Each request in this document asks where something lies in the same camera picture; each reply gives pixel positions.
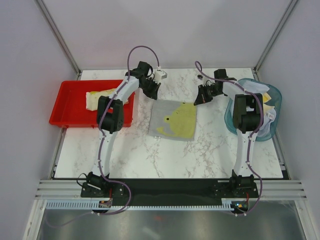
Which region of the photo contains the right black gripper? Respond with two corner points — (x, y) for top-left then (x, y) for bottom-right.
(194, 84), (222, 106)

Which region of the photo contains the grey towel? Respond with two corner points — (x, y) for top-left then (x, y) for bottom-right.
(148, 100), (197, 141)

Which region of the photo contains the yellow green patterned towel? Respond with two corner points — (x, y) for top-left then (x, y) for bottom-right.
(85, 88), (116, 111)

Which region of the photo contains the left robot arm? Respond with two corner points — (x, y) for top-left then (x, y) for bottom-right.
(80, 61), (167, 198)

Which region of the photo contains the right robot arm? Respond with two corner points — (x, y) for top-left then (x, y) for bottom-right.
(193, 68), (264, 198)

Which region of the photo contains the yellow towel in basket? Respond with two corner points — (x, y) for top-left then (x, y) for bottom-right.
(262, 92), (275, 120)

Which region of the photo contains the light blue towel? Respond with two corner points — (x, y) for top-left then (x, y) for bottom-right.
(243, 80), (277, 138)

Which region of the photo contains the teal plastic basket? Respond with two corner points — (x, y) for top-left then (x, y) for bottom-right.
(238, 78), (282, 142)

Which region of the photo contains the red plastic tray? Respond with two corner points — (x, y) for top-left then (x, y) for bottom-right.
(49, 79), (135, 130)

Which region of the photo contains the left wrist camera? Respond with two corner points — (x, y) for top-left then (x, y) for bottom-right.
(153, 70), (168, 84)

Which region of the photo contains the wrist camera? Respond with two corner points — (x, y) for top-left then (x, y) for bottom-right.
(197, 74), (212, 86)
(153, 70), (168, 84)

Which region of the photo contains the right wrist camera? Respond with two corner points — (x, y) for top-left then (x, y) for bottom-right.
(197, 74), (212, 86)

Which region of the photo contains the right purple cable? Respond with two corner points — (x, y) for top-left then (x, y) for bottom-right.
(194, 60), (265, 218)

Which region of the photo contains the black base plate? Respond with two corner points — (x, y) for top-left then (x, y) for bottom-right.
(83, 178), (257, 206)

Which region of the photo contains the right aluminium frame post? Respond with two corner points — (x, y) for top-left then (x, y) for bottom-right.
(252, 0), (300, 75)

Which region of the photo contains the aluminium frame post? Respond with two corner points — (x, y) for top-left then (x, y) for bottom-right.
(252, 0), (300, 75)
(34, 0), (82, 80)

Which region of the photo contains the left aluminium frame post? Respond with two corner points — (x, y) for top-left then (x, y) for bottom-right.
(34, 0), (82, 80)

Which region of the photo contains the aluminium rail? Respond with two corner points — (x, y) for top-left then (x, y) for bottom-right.
(33, 178), (87, 200)

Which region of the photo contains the white slotted cable duct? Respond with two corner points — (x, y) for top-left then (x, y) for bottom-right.
(45, 199), (249, 211)

